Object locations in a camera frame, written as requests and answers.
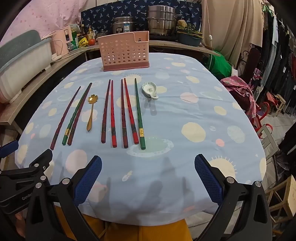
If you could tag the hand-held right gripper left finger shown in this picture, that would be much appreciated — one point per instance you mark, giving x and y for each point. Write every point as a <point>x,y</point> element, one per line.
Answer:
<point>89,178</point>

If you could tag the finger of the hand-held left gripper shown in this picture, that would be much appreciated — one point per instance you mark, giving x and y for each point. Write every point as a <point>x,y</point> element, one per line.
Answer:
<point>9,147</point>
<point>38,163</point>

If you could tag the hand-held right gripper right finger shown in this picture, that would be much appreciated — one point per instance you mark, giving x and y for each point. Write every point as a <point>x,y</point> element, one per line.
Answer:
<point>208,180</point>

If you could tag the green chopstick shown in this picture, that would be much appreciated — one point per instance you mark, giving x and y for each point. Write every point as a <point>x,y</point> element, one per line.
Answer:
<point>65,138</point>
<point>141,136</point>

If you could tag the red chopstick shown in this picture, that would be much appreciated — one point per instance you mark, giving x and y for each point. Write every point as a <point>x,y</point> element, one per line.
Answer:
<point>113,139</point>
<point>134,134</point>

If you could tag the pink perforated utensil basket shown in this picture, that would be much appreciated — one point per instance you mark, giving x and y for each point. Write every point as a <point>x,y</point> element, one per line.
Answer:
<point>122,53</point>

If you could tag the blue printed tablecloth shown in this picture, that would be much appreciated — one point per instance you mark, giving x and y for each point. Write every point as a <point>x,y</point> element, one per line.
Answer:
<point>185,150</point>

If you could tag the dark maroon chopstick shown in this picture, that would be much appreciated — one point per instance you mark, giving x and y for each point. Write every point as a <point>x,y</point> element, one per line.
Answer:
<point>104,129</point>
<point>66,118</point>
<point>124,129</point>
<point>72,134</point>

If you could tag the person's yellow trousers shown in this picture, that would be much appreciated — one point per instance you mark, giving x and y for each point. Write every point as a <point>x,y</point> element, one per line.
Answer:
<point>138,231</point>

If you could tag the grey folding chair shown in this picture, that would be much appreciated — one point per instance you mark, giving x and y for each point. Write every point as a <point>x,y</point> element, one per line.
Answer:
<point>268,139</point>

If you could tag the white dish drainer box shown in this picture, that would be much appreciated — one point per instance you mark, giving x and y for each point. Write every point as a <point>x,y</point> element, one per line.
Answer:
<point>18,69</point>

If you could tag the gold flower spoon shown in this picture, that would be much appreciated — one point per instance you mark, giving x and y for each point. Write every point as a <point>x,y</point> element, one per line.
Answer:
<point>92,98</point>

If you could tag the light wooden stool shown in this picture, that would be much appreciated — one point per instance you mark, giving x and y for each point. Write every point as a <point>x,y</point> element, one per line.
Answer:
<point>286,197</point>

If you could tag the pink floral cloth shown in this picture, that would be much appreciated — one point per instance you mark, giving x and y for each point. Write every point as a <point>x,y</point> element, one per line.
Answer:
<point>238,88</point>

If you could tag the white ceramic soup spoon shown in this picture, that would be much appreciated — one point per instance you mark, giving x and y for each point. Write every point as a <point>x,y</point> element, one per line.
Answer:
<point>148,89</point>

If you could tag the small wooden stool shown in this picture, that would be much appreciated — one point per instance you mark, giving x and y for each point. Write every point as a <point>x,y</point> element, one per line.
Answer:
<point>281,100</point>

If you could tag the green bag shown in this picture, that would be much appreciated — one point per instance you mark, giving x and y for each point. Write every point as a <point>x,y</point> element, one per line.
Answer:
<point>219,64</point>

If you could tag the pink electric kettle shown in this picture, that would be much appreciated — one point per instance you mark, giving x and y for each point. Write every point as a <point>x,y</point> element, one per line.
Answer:
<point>60,39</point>

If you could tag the dark metal chair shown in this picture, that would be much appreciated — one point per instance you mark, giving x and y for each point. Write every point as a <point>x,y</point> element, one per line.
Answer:
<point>251,60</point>

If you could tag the yellow packet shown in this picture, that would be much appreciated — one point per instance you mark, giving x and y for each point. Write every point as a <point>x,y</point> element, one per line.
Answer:
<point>83,42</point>

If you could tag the dark-lidded jar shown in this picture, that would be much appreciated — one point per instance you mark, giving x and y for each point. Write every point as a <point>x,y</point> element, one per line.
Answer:
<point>81,37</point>

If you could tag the red tomato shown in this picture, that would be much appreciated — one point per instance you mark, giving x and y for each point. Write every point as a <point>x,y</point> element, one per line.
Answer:
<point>91,42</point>

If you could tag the pink spotted curtain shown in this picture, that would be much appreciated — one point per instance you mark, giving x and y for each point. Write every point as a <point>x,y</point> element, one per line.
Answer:
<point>46,16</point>

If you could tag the white carton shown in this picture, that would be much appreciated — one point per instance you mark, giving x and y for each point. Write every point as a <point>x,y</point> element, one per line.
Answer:
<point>74,26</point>

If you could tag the yellow oil bottle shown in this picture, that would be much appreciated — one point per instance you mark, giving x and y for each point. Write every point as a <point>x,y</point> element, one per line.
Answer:
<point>90,34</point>

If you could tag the dark sauce bottle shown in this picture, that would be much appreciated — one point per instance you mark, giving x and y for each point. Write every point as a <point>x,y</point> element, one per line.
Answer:
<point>82,29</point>

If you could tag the row of hanging clothes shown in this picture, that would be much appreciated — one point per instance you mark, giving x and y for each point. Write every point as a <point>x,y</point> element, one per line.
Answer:
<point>277,58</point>

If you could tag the small steel pot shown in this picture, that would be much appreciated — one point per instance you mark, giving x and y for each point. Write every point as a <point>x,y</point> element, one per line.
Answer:
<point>101,33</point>

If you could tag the black induction cooker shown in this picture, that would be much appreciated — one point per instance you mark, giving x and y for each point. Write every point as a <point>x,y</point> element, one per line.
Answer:
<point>161,37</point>

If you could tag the leafy green vegetables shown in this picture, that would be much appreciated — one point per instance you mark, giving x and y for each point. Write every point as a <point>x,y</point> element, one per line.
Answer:
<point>188,29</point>

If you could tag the beige curtain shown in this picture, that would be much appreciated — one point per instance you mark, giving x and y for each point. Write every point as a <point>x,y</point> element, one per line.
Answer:
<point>233,27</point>

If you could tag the steel rice cooker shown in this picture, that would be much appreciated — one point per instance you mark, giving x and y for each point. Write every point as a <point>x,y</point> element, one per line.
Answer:
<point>123,24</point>

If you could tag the tan lumpy vegetable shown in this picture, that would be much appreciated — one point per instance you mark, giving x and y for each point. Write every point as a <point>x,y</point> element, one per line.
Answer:
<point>182,23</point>

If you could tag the navy printed cloth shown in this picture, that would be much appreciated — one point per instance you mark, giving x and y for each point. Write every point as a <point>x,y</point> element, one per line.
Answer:
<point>104,11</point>

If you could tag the steel steamer pot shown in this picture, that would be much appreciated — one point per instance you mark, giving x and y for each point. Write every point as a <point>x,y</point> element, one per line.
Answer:
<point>161,19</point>

